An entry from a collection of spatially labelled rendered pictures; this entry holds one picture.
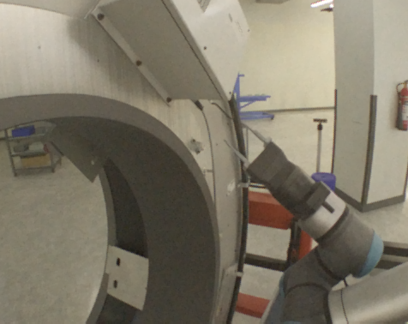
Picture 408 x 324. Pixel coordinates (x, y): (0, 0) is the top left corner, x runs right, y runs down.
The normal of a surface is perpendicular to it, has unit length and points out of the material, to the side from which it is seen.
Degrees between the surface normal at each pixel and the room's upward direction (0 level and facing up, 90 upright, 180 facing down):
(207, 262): 85
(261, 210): 90
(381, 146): 90
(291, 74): 90
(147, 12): 138
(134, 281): 63
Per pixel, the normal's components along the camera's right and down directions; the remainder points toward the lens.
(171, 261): -0.47, 0.09
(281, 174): -0.21, -0.30
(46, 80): 0.88, 0.08
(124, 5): -0.28, 0.89
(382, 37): 0.19, 0.26
